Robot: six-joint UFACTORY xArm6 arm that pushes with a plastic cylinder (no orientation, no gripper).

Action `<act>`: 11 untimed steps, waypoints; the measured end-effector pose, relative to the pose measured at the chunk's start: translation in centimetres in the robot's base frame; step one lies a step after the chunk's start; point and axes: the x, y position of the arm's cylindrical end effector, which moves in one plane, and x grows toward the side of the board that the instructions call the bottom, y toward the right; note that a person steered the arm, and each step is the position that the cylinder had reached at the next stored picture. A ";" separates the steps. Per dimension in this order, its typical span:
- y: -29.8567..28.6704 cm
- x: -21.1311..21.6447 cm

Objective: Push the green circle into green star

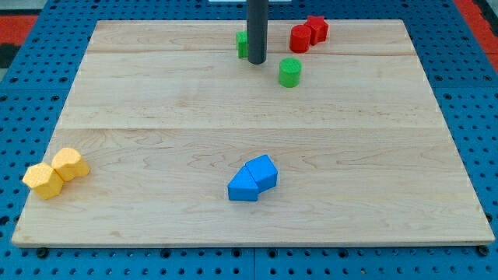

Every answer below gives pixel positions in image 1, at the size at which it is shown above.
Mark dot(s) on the green star block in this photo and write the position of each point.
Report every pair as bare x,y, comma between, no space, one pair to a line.
241,44

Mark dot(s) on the red star block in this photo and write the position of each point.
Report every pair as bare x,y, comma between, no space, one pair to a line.
319,29

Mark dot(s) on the blue cube block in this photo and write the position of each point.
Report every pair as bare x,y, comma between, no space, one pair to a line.
263,172

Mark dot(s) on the blue triangle block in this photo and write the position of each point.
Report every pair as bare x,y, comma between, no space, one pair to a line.
242,187

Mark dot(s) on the green cylinder block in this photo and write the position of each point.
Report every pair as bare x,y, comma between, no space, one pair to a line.
289,72

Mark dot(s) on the wooden board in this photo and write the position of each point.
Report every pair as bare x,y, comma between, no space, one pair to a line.
165,114

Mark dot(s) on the red cylinder block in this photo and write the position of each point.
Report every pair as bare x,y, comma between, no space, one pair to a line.
299,41

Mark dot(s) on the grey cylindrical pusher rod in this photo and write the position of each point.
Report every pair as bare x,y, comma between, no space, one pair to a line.
257,28

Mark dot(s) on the yellow rounded block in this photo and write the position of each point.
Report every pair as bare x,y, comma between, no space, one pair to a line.
69,164

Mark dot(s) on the yellow hexagon block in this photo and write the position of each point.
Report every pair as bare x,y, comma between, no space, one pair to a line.
43,180

